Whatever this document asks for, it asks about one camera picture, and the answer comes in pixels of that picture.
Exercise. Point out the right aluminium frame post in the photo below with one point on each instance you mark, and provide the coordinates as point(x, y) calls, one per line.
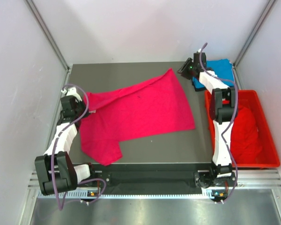
point(255, 30)

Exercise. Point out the pink t shirt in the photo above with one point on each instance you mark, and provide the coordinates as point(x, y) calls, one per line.
point(153, 107)

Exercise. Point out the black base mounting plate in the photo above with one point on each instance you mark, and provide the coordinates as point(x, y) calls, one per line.
point(157, 178)

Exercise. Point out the folded blue t shirt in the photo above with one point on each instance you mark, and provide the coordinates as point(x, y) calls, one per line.
point(222, 68)

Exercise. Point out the aluminium front rail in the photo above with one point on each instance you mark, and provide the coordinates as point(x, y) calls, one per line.
point(256, 179)

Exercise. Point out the aluminium frame post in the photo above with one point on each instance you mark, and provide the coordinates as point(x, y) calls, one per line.
point(255, 30)
point(43, 26)

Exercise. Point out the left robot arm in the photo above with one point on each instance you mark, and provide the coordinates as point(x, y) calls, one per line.
point(54, 167)

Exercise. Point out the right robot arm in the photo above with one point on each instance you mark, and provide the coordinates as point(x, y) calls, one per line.
point(222, 111)

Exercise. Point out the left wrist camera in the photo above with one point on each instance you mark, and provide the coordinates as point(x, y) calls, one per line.
point(72, 91)

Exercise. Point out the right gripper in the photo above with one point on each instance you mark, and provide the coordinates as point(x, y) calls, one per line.
point(182, 70)

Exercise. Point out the grey slotted cable duct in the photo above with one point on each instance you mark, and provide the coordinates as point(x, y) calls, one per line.
point(92, 193)

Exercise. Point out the red t shirts pile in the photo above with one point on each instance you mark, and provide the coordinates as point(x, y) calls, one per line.
point(245, 142)

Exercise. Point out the left aluminium frame post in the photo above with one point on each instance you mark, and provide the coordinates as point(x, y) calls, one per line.
point(43, 26)

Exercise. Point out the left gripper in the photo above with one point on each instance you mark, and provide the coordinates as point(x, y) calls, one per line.
point(82, 103)

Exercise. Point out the red plastic bin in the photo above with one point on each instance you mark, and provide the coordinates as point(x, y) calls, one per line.
point(268, 158)

